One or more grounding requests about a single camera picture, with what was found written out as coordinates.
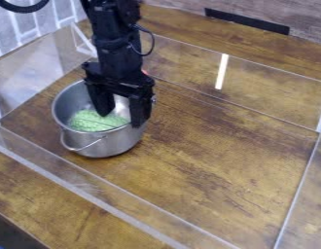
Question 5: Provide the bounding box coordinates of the clear acrylic barrier wall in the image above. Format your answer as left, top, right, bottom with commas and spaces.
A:
0, 22, 321, 249

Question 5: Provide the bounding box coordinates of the green bumpy toy vegetable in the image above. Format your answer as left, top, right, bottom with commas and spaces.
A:
67, 110, 129, 132

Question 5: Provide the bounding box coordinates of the black wall strip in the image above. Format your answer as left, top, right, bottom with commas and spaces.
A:
204, 8, 289, 35

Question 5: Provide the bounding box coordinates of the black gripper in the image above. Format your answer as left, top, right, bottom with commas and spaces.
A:
82, 38, 156, 127

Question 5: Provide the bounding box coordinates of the clear acrylic corner bracket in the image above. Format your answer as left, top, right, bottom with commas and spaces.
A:
69, 23, 97, 58

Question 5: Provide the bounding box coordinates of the silver metal pot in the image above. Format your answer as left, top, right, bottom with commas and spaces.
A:
51, 81, 146, 158

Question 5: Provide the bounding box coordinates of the black cable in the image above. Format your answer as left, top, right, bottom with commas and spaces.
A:
0, 0, 51, 15

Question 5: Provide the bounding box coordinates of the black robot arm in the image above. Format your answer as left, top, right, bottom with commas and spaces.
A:
79, 0, 154, 127

